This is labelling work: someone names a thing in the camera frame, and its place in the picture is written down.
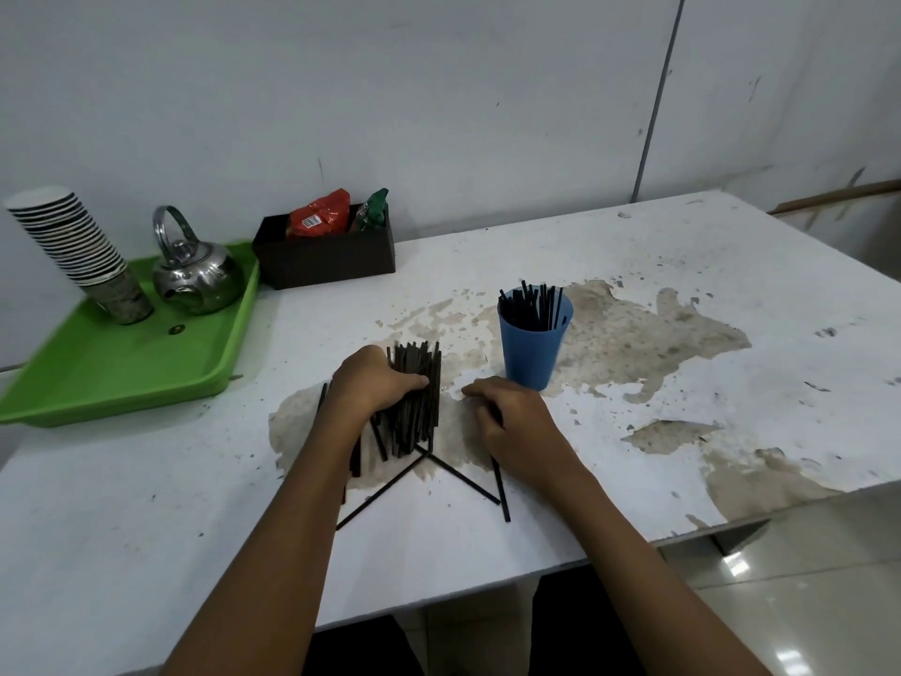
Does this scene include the person's left hand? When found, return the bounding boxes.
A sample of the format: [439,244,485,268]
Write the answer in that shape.
[327,345,430,425]

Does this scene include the person's right hand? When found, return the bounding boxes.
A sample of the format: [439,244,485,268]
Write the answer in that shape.
[461,377,580,491]

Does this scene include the pile of black straws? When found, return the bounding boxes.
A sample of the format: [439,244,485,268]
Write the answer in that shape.
[313,339,443,506]

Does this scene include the single black straw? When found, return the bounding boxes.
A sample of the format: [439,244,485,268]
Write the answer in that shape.
[489,407,512,523]

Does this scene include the person's right forearm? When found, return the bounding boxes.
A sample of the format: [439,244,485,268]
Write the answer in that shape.
[527,460,773,676]

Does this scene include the person's left forearm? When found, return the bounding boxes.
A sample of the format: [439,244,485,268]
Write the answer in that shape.
[160,407,375,676]

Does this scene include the loose black straw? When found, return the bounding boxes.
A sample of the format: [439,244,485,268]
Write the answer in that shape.
[336,452,433,531]
[414,444,501,505]

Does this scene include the blue plastic cup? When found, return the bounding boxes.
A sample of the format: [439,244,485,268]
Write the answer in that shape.
[497,291,574,392]

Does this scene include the bunch of upright black straws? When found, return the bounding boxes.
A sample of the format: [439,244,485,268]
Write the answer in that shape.
[498,279,565,332]

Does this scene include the dark brown box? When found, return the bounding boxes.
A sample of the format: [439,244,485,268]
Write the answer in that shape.
[252,201,397,291]

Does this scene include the green snack packet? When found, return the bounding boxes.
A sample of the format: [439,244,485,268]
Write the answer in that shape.
[349,188,391,236]

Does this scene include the red snack packet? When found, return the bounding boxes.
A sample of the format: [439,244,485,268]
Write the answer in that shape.
[286,189,352,239]

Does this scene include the steel kettle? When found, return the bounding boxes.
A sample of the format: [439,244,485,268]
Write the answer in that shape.
[151,205,246,316]

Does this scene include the person's dark trousers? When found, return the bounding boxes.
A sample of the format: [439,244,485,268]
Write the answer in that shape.
[303,566,632,676]

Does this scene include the green plastic tray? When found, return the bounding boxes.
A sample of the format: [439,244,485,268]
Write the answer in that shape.
[0,240,262,429]

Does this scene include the stack of paper cups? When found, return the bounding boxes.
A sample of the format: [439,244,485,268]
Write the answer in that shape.
[3,185,155,326]

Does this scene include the wooden strip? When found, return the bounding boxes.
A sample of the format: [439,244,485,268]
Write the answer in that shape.
[767,178,901,217]

